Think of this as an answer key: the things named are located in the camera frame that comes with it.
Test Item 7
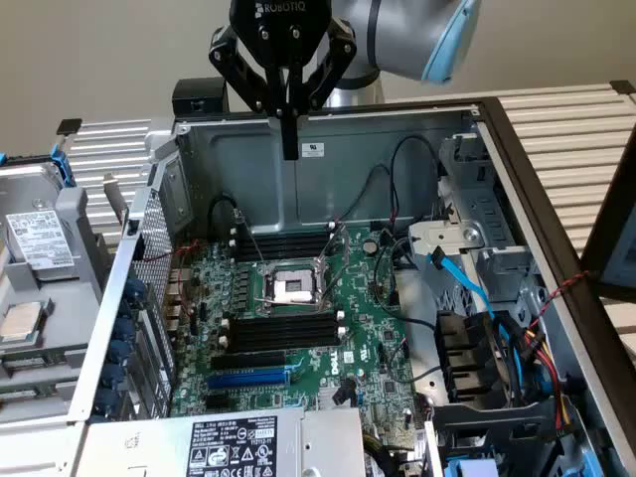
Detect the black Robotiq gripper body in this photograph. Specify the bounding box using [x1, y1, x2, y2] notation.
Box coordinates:
[228, 0, 334, 71]

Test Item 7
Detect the black RAM slot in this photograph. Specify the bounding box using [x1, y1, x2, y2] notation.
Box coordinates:
[233, 241, 332, 256]
[224, 318, 345, 339]
[233, 235, 333, 250]
[222, 335, 347, 356]
[226, 310, 345, 331]
[233, 229, 333, 244]
[223, 327, 346, 348]

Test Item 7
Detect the green RAM stick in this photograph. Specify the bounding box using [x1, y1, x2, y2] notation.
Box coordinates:
[0, 353, 56, 372]

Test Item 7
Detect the black box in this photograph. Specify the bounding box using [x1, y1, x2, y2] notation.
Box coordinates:
[171, 78, 230, 119]

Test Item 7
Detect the open PC case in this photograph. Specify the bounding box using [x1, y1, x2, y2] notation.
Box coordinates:
[67, 96, 636, 477]

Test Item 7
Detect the grey case latch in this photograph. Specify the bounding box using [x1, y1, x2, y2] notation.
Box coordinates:
[143, 116, 193, 168]

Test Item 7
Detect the thin metal locking lever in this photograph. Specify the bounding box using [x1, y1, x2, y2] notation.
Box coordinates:
[233, 208, 267, 263]

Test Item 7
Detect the silver metal disk bay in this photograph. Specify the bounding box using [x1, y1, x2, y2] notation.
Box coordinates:
[406, 131, 543, 279]

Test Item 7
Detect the CPU socket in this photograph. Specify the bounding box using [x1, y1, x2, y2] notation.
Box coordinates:
[255, 260, 332, 317]

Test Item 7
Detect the green Dell motherboard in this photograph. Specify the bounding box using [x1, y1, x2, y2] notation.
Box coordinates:
[171, 226, 428, 433]

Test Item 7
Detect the silver hard disk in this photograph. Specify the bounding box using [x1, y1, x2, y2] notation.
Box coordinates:
[0, 166, 83, 282]

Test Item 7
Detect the blue expansion card retainer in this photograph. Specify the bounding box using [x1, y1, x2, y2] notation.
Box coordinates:
[93, 275, 148, 416]

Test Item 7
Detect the long black expansion slot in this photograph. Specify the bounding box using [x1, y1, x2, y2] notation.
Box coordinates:
[211, 349, 288, 372]

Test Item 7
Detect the blue expansion slot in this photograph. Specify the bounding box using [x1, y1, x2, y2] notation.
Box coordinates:
[206, 366, 292, 391]

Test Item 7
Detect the black plastic disk bay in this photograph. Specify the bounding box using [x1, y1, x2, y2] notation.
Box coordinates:
[431, 308, 521, 404]

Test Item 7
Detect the black framed panel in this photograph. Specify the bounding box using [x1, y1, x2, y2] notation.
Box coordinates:
[579, 131, 636, 302]

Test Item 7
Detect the silver chipset heatsink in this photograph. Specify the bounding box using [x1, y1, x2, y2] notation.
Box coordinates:
[317, 386, 362, 411]

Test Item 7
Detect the silver CPU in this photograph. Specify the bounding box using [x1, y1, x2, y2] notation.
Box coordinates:
[0, 299, 45, 345]

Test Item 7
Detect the silver power supply with label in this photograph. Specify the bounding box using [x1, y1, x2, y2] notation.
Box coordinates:
[74, 406, 367, 477]

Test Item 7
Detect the blue plastic tab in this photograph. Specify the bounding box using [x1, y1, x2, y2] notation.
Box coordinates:
[443, 455, 499, 477]

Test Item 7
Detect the metal slot bracket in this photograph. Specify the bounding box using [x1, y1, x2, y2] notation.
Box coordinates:
[101, 171, 129, 235]

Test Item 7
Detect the red black twisted wire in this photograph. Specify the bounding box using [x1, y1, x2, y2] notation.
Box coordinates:
[141, 238, 203, 263]
[526, 269, 593, 335]

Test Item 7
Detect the blue plastic bracket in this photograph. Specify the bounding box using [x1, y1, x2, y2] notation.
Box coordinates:
[49, 146, 76, 189]

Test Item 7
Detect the blue flat disk wire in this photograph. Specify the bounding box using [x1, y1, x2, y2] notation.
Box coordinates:
[425, 246, 498, 322]

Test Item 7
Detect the black wire connector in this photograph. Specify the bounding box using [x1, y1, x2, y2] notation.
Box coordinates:
[331, 378, 356, 406]

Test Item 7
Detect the coloured power wire bundle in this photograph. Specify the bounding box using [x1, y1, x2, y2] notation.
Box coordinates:
[506, 317, 577, 433]

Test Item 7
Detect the black plastic frame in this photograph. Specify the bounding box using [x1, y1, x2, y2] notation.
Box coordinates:
[427, 397, 577, 477]

